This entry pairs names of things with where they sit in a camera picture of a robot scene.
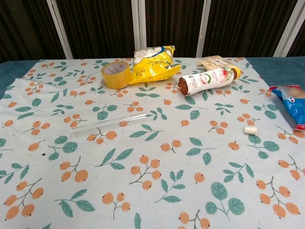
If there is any clear glass test tube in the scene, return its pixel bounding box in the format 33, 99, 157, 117
70, 112, 148, 138

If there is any floral printed tablecloth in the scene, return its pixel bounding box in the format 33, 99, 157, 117
0, 57, 305, 229

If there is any yellow snack bag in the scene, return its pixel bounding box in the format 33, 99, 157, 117
128, 45, 183, 85

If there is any yellow packing tape roll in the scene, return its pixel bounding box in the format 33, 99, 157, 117
101, 60, 132, 90

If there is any white-labelled sauce bottle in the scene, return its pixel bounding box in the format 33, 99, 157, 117
177, 66, 241, 97

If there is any clear bag of beige nuts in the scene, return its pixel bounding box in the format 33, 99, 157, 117
197, 55, 235, 71

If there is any teal fabric table cover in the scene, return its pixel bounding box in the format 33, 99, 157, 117
0, 56, 305, 101

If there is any blue snack packet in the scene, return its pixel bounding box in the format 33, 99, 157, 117
269, 85, 305, 131

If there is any white partition frame post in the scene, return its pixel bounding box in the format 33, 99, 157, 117
273, 0, 305, 57
195, 0, 212, 58
131, 0, 147, 52
46, 0, 73, 59

